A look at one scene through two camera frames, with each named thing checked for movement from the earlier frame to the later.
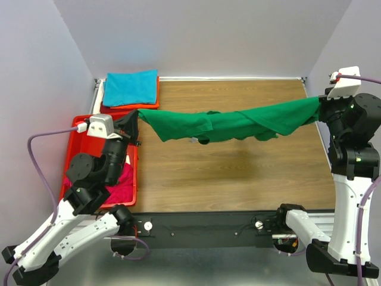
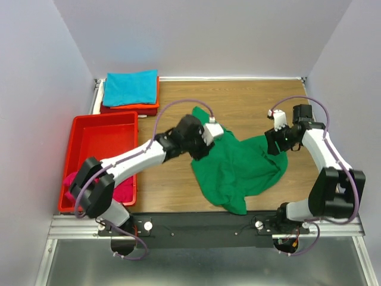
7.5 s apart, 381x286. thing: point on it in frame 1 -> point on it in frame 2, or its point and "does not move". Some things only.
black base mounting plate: [205, 230] does not move
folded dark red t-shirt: [108, 109] does not move
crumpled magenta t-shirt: [119, 192] does not move
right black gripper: [324, 102] -> [272, 136]
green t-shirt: [266, 121] -> [234, 170]
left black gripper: [127, 128] -> [205, 150]
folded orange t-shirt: [149, 106] does not move
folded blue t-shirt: [130, 88] does not move
